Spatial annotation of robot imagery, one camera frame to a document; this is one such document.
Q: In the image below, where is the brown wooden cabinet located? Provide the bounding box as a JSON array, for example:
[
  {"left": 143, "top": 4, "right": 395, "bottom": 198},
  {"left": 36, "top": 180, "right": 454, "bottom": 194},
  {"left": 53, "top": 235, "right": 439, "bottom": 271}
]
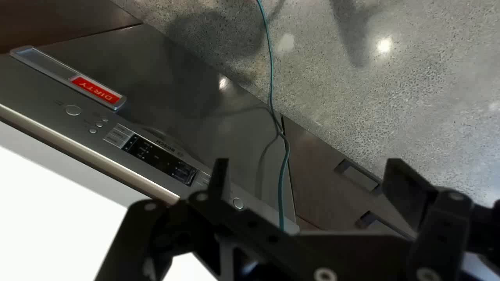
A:
[
  {"left": 282, "top": 116, "right": 418, "bottom": 239},
  {"left": 0, "top": 0, "right": 143, "bottom": 55}
]

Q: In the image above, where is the stainless steel dishwasher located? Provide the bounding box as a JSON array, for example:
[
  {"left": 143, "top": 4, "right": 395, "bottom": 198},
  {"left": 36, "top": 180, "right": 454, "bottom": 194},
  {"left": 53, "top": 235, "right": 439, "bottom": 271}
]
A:
[{"left": 0, "top": 23, "right": 300, "bottom": 235}]

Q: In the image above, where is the green cable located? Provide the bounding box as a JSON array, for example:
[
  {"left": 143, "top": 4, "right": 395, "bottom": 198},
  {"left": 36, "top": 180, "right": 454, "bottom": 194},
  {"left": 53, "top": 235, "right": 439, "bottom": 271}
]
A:
[{"left": 255, "top": 0, "right": 292, "bottom": 231}]

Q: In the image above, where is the dishwasher door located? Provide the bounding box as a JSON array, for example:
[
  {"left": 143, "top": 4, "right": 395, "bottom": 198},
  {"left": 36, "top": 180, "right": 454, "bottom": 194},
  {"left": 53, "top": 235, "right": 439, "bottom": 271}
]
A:
[{"left": 0, "top": 23, "right": 300, "bottom": 235}]

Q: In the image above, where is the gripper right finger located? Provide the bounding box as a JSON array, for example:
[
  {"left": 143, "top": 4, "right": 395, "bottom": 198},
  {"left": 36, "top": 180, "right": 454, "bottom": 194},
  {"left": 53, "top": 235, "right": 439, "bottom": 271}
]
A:
[{"left": 382, "top": 158, "right": 500, "bottom": 281}]

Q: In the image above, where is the clean dirty slider magnet sign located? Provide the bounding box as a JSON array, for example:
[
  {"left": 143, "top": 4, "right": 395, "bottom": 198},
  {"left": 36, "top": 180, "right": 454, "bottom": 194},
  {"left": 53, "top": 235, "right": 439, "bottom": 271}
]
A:
[{"left": 10, "top": 45, "right": 127, "bottom": 113}]

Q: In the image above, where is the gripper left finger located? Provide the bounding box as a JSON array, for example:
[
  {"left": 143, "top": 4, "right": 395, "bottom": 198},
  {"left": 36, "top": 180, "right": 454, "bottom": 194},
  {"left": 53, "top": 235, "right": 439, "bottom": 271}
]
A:
[{"left": 94, "top": 158, "right": 309, "bottom": 281}]

